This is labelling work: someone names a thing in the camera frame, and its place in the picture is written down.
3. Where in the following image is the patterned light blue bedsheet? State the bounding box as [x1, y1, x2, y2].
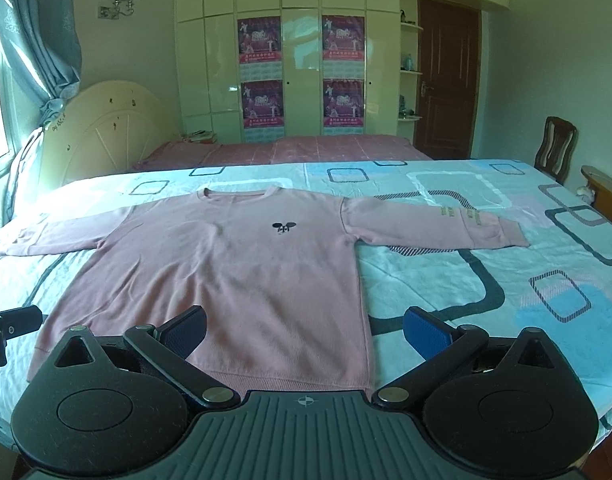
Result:
[16, 159, 612, 437]

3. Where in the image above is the lower right purple poster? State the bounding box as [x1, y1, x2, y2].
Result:
[322, 79, 364, 128]

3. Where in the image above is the upper left purple poster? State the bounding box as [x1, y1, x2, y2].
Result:
[238, 16, 282, 64]

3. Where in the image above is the upper right purple poster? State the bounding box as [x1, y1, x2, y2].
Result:
[322, 15, 364, 62]

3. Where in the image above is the blue grey curtain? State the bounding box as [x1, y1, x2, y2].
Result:
[0, 0, 84, 126]

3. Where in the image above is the lower left purple poster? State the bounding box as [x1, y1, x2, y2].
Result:
[242, 80, 284, 129]

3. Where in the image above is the pink plaid bed cover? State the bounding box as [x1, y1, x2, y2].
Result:
[131, 134, 429, 172]

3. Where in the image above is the cream glossy wardrobe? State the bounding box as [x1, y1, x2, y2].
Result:
[175, 0, 510, 143]

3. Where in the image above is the dark brown wooden door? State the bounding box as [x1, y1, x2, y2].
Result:
[414, 0, 481, 159]

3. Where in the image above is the pink sweatshirt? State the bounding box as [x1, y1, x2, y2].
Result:
[0, 188, 526, 393]

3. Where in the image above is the purple poster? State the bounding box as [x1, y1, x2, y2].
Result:
[322, 79, 364, 128]
[238, 16, 282, 64]
[242, 80, 284, 129]
[322, 15, 364, 62]

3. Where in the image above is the wooden furniture edge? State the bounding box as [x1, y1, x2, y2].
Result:
[580, 165, 612, 223]

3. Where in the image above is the corner shelf unit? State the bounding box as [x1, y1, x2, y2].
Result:
[397, 0, 423, 144]

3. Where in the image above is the stack of papers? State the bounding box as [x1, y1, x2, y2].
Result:
[184, 130, 217, 144]

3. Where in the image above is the cream wooden headboard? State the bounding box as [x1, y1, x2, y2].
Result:
[37, 80, 181, 194]

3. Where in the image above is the dark wooden chair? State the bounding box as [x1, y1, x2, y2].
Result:
[534, 116, 578, 184]

